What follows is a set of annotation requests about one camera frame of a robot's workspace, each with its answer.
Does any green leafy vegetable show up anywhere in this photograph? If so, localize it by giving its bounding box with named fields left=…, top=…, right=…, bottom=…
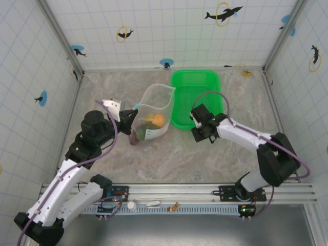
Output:
left=135, top=124, right=158, bottom=140

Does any yellow orange fruit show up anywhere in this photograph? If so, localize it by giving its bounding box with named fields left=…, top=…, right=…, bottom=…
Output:
left=153, top=113, right=165, bottom=128

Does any clear zip-top bag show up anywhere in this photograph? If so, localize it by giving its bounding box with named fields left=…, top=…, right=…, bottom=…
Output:
left=129, top=83, right=177, bottom=147

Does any green plastic basket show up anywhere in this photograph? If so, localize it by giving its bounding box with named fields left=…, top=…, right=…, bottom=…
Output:
left=170, top=69, right=222, bottom=131

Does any blue circle fish sticker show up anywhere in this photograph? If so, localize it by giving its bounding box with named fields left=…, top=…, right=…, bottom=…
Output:
left=159, top=58, right=175, bottom=69
left=34, top=91, right=49, bottom=107
left=71, top=45, right=87, bottom=57

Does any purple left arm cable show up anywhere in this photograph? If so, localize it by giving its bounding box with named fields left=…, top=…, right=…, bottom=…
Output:
left=17, top=100, right=119, bottom=246

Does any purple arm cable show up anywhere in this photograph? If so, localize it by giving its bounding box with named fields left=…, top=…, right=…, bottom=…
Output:
left=192, top=91, right=311, bottom=218
left=17, top=100, right=119, bottom=246

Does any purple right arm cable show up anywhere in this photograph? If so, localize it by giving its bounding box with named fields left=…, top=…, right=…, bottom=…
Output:
left=192, top=91, right=311, bottom=218

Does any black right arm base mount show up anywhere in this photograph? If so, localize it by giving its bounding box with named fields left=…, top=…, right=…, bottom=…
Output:
left=211, top=184, right=267, bottom=203

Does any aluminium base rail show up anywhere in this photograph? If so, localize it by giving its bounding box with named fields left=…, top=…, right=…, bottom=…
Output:
left=40, top=182, right=316, bottom=206

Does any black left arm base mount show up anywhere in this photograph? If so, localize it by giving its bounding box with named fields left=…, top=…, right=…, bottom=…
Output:
left=102, top=184, right=130, bottom=203

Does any white slotted cable duct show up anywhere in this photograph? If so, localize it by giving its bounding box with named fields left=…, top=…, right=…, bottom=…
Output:
left=74, top=204, right=243, bottom=215

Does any aluminium frame post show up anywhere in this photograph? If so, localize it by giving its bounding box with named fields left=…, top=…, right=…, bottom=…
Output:
left=37, top=0, right=86, bottom=79
left=262, top=0, right=307, bottom=74

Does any small dolphin ring sticker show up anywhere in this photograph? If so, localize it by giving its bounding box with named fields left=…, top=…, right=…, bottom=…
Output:
left=308, top=45, right=322, bottom=73

